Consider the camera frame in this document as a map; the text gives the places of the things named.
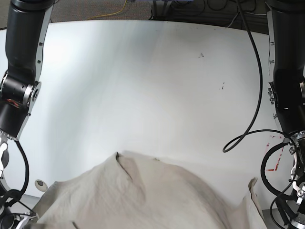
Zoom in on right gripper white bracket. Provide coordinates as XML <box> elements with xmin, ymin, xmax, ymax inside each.
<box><xmin>14</xmin><ymin>212</ymin><xmax>38</xmax><ymax>229</ymax></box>

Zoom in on beige t-shirt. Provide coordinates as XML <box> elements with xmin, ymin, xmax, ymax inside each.
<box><xmin>28</xmin><ymin>153</ymin><xmax>266</xmax><ymax>229</ymax></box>

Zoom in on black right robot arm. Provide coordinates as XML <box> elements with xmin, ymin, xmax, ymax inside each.
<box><xmin>0</xmin><ymin>0</ymin><xmax>55</xmax><ymax>229</ymax></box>

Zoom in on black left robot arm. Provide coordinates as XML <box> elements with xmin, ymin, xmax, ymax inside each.
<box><xmin>260</xmin><ymin>0</ymin><xmax>305</xmax><ymax>229</ymax></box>

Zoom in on red tape rectangle marking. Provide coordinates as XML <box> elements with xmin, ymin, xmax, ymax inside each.
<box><xmin>265</xmin><ymin>134</ymin><xmax>284</xmax><ymax>172</ymax></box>

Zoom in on left table cable grommet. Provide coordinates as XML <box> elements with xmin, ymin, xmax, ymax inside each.
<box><xmin>34</xmin><ymin>179</ymin><xmax>48</xmax><ymax>192</ymax></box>

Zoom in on yellow cable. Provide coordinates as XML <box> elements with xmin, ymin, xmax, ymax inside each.
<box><xmin>87</xmin><ymin>0</ymin><xmax>127</xmax><ymax>21</ymax></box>

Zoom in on white cable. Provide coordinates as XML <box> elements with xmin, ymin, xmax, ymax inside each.
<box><xmin>226</xmin><ymin>10</ymin><xmax>267</xmax><ymax>28</ymax></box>

